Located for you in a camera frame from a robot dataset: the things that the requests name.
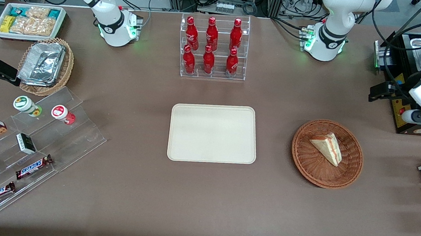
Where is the black food warmer appliance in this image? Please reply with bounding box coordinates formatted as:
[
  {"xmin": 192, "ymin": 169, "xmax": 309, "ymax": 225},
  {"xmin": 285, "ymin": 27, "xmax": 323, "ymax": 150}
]
[{"xmin": 365, "ymin": 1, "xmax": 421, "ymax": 136}]

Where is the round brown wicker basket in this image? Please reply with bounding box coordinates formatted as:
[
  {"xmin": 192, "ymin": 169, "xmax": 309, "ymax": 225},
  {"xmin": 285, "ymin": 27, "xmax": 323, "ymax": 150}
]
[{"xmin": 288, "ymin": 116, "xmax": 367, "ymax": 193}]

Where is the large clear cracker bag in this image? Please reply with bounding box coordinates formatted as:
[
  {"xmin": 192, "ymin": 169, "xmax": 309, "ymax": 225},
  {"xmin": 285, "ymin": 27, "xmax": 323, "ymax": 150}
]
[{"xmin": 10, "ymin": 15, "xmax": 56, "ymax": 38}]

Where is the small clear cracker bag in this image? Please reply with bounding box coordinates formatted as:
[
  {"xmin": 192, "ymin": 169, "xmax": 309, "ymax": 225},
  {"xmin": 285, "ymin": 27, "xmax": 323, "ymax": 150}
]
[{"xmin": 25, "ymin": 6, "xmax": 51, "ymax": 21}]

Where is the yellow snack packet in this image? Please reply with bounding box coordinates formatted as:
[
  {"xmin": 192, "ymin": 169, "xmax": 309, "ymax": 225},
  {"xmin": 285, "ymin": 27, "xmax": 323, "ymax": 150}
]
[{"xmin": 0, "ymin": 15, "xmax": 16, "ymax": 34}]

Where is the clear acrylic bottle rack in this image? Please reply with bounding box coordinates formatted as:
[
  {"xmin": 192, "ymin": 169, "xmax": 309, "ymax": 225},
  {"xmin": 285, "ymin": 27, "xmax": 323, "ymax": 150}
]
[{"xmin": 175, "ymin": 9, "xmax": 252, "ymax": 84}]

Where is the stack of foil trays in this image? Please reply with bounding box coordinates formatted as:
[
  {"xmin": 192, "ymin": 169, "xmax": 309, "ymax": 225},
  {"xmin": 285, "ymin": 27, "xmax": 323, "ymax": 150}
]
[{"xmin": 17, "ymin": 39, "xmax": 67, "ymax": 89}]

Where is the red soda bottle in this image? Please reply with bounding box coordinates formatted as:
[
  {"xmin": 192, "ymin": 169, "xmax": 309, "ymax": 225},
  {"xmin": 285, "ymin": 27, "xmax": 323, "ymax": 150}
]
[
  {"xmin": 184, "ymin": 16, "xmax": 202, "ymax": 51},
  {"xmin": 225, "ymin": 47, "xmax": 240, "ymax": 77},
  {"xmin": 201, "ymin": 45, "xmax": 217, "ymax": 75},
  {"xmin": 181, "ymin": 44, "xmax": 198, "ymax": 75},
  {"xmin": 204, "ymin": 17, "xmax": 221, "ymax": 52},
  {"xmin": 228, "ymin": 17, "xmax": 244, "ymax": 52}
]

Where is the red lid cup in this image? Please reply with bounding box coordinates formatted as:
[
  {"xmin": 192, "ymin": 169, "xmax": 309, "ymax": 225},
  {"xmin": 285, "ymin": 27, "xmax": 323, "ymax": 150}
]
[{"xmin": 50, "ymin": 104, "xmax": 77, "ymax": 126}]

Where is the light wicker basket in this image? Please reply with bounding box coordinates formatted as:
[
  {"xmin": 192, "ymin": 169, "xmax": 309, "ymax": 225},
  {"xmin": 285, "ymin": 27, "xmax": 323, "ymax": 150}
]
[{"xmin": 15, "ymin": 34, "xmax": 77, "ymax": 99}]

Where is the cream rectangular tray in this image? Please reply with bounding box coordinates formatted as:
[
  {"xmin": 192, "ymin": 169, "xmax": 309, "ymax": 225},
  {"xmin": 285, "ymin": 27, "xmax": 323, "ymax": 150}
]
[{"xmin": 166, "ymin": 98, "xmax": 261, "ymax": 170}]

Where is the white snack bin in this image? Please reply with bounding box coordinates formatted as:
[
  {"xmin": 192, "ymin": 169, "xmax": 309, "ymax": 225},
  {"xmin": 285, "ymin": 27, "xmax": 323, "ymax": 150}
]
[{"xmin": 0, "ymin": 0, "xmax": 68, "ymax": 45}]

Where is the white power strip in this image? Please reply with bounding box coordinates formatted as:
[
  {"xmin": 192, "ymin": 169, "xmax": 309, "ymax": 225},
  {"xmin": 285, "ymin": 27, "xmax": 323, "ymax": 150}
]
[{"xmin": 215, "ymin": 1, "xmax": 235, "ymax": 14}]

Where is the green lid cup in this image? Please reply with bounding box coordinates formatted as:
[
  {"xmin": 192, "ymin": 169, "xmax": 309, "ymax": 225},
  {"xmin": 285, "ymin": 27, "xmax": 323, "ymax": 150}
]
[{"xmin": 12, "ymin": 95, "xmax": 44, "ymax": 118}]

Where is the clear acrylic stepped display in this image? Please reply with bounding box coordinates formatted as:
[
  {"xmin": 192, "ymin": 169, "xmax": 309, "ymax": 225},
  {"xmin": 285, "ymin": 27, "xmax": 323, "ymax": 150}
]
[{"xmin": 0, "ymin": 80, "xmax": 113, "ymax": 229}]

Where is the triangular sandwich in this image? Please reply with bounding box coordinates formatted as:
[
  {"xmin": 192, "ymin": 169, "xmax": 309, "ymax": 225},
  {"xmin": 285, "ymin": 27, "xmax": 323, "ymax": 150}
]
[{"xmin": 307, "ymin": 130, "xmax": 345, "ymax": 168}]

